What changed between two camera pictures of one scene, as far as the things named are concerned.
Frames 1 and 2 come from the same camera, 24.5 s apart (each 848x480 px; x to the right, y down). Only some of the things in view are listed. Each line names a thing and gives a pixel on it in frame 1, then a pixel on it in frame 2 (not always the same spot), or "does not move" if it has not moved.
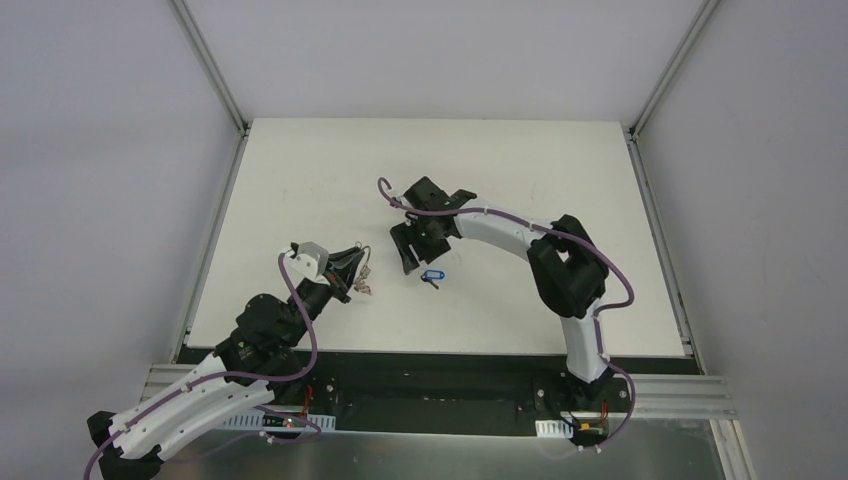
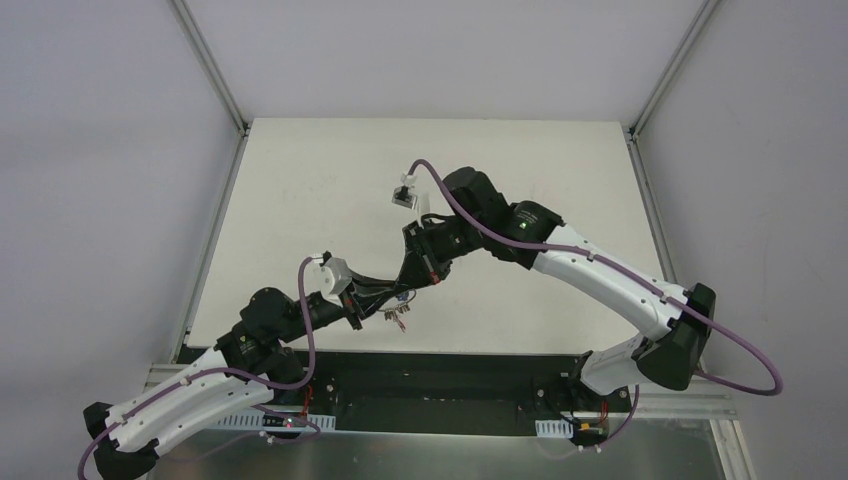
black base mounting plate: x=354 y=391 does not move
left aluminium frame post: x=196 y=42 does not move
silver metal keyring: x=361 y=284 to x=391 y=314
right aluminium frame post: x=673 y=68 does not move
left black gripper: x=334 y=278 to x=354 y=307
